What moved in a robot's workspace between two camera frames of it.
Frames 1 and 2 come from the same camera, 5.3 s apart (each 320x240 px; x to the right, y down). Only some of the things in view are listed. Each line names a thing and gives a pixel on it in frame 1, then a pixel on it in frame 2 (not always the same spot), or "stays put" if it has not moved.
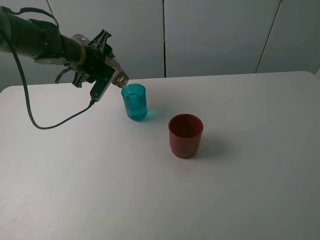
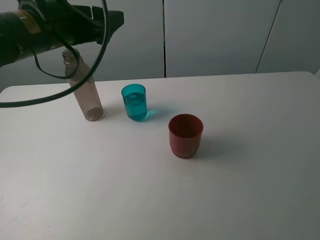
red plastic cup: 185,131 stays put
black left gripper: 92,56 -> 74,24
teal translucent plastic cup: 134,95 stays put
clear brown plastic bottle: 120,77 -> 87,93
